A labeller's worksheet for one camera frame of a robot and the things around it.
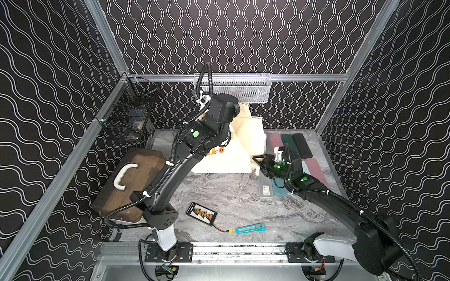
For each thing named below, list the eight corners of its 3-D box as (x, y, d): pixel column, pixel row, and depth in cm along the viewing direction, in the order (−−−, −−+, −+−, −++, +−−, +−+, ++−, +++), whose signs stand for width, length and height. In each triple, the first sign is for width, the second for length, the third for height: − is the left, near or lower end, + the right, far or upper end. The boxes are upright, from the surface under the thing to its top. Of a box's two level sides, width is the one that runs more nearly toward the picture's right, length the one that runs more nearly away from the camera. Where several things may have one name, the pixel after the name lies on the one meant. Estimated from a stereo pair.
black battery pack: (186, 214, 87) (185, 212, 85) (193, 202, 91) (192, 201, 89) (212, 226, 84) (212, 224, 82) (218, 213, 87) (218, 212, 85)
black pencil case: (300, 158, 108) (301, 156, 106) (292, 136, 120) (293, 133, 118) (311, 158, 108) (313, 156, 106) (302, 136, 120) (304, 133, 118)
